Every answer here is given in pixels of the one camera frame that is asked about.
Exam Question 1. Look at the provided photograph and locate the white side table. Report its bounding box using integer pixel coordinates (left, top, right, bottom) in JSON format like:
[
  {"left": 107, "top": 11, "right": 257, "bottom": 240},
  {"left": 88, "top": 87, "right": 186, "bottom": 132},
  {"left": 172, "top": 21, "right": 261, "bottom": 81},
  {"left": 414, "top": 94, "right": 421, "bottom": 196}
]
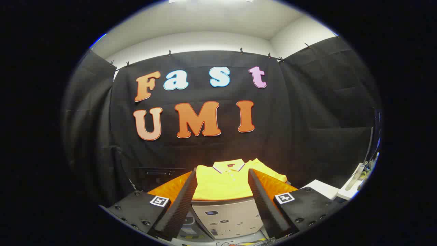
[{"left": 300, "top": 179, "right": 340, "bottom": 200}]

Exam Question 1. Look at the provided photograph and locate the yellow polo shirt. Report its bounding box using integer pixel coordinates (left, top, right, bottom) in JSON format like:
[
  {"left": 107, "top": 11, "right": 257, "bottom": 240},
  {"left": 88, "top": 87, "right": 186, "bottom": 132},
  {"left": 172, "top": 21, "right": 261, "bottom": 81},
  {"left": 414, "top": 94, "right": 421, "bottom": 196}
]
[{"left": 192, "top": 158, "right": 288, "bottom": 201}]

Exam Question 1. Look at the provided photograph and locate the dark glass washing machine lid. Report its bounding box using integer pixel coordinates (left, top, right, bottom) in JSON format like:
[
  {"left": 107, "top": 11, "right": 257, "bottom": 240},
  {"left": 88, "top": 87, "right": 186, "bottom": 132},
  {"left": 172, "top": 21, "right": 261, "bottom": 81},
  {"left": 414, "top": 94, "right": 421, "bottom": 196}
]
[{"left": 131, "top": 167, "right": 187, "bottom": 192}]

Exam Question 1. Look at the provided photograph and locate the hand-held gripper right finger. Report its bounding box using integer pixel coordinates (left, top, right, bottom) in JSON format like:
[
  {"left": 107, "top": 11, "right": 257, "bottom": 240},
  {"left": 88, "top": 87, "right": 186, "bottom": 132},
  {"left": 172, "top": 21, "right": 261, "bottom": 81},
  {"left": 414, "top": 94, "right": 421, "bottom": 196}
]
[{"left": 248, "top": 168, "right": 346, "bottom": 240}]

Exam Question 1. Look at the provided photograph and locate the black floor cable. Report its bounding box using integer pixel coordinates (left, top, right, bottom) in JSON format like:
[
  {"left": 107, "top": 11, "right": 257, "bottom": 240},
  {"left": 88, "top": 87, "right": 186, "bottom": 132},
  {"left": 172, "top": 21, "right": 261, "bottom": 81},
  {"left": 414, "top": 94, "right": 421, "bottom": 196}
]
[{"left": 215, "top": 239, "right": 270, "bottom": 246}]

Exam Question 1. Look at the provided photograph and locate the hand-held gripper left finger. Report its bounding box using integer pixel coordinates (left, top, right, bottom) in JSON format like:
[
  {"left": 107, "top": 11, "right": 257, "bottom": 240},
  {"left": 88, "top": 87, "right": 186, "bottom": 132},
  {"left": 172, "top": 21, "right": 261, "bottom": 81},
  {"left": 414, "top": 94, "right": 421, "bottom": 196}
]
[{"left": 101, "top": 169, "right": 198, "bottom": 242}]

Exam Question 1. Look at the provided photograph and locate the grey metal cabinet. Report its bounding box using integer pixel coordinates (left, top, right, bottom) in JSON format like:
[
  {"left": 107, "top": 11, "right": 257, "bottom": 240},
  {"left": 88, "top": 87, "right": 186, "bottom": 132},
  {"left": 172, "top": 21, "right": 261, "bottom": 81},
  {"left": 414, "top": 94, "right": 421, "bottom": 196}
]
[{"left": 191, "top": 196, "right": 266, "bottom": 240}]

